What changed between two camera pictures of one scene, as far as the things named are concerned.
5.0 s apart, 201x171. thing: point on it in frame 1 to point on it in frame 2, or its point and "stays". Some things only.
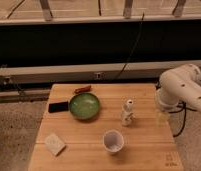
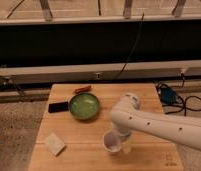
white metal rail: [146, 72] stays
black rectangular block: [58, 107] stays
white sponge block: [55, 144] stays
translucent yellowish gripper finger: [162, 118] to [127, 146]
